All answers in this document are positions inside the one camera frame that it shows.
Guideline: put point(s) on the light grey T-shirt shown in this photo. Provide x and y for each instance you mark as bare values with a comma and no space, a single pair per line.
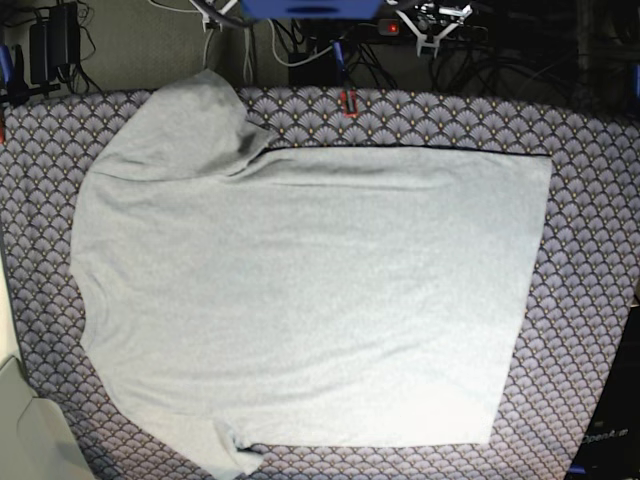
356,296

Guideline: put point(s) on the red table clamp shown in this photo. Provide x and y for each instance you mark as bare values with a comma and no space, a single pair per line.
349,102

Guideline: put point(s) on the black power strip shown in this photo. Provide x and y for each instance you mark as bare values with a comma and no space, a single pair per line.
396,29

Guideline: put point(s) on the fan-patterned grey tablecloth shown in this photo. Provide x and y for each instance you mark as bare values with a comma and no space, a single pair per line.
584,278

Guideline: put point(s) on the black power adapter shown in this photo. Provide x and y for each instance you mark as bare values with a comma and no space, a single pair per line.
54,45

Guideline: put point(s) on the beige plastic bin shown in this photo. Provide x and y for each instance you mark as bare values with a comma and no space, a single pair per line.
36,440

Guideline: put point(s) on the black OpenArm box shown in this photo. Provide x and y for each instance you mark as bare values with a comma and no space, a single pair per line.
610,446

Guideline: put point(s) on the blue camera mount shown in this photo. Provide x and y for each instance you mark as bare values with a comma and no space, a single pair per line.
311,9

